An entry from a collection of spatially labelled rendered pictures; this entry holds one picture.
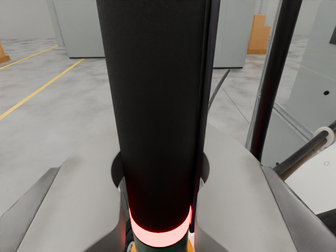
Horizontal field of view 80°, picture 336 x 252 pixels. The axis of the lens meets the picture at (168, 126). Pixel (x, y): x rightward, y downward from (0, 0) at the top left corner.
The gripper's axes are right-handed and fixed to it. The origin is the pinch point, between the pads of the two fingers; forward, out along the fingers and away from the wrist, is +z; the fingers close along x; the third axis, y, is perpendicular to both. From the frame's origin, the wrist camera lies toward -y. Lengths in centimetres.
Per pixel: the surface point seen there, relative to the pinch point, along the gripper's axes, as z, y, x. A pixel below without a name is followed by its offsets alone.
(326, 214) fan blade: 4.0, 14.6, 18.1
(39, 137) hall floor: 215, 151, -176
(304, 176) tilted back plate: 21.7, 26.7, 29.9
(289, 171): 7.7, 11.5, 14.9
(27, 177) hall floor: 140, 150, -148
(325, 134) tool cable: 14.1, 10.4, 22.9
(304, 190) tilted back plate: 19.0, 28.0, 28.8
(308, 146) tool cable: 11.1, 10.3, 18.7
